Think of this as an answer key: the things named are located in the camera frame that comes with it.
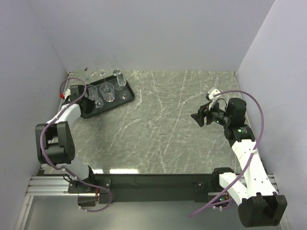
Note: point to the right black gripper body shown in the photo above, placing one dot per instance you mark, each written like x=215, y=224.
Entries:
x=218, y=115

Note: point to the tiny clear shot glass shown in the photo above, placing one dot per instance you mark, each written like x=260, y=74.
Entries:
x=99, y=103

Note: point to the clear ribbed tumbler glass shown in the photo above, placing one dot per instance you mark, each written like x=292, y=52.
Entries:
x=92, y=91

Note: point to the clear stemmed wine glass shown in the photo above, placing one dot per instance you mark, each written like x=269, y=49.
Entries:
x=83, y=72

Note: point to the clear faceted small glass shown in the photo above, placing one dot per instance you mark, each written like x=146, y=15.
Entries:
x=107, y=91

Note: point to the tall clear cylinder glass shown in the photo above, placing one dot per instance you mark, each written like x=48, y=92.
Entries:
x=120, y=85

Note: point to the round clear stemless glass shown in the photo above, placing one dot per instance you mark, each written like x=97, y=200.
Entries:
x=115, y=65

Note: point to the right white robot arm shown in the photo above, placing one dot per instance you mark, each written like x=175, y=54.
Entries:
x=259, y=203

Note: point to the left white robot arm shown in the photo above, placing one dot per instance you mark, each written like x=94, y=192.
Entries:
x=54, y=142

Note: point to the black plastic tray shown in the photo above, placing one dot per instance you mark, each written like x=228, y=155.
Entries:
x=112, y=105

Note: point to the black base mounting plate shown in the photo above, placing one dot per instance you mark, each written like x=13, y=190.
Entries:
x=199, y=188

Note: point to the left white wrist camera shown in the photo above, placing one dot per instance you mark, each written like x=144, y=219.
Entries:
x=64, y=95

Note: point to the aluminium frame rail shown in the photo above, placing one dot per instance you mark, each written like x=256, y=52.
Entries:
x=47, y=186

